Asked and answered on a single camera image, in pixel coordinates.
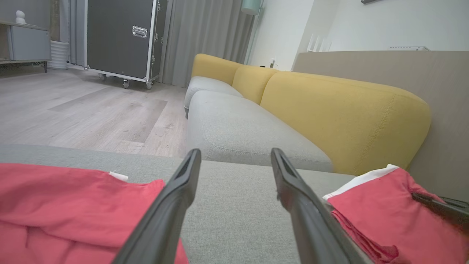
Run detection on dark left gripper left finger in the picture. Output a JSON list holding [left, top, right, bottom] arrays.
[[112, 148, 202, 264]]

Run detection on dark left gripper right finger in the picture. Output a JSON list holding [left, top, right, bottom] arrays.
[[270, 148, 374, 264]]

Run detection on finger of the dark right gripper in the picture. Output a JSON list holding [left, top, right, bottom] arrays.
[[411, 192, 469, 236], [440, 197, 469, 211]]

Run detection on red shorts white trim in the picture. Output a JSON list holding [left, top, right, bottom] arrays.
[[322, 164, 469, 264]]

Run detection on red basketball jersey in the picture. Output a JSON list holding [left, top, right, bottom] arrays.
[[0, 162, 189, 264]]

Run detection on large grey sofa seat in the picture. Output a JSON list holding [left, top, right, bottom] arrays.
[[0, 144, 367, 264]]

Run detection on large yellow sofa backrest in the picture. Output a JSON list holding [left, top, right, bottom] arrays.
[[259, 71, 432, 176]]

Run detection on small grey sofa seat cushion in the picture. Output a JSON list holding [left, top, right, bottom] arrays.
[[184, 76, 244, 118]]

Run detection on small yellow sofa backrest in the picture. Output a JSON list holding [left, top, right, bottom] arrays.
[[232, 65, 279, 106], [191, 54, 243, 87]]

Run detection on white upright boards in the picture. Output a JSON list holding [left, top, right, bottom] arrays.
[[307, 33, 332, 52]]

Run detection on black wheeled flight case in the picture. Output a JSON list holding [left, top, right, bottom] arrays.
[[84, 0, 169, 89]]

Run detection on white ribbed bin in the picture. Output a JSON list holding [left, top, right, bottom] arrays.
[[48, 40, 70, 71]]

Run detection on grey cabinet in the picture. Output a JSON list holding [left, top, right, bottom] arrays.
[[0, 20, 52, 73]]

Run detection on teal floor lamp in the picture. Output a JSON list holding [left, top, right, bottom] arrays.
[[241, 0, 265, 66]]

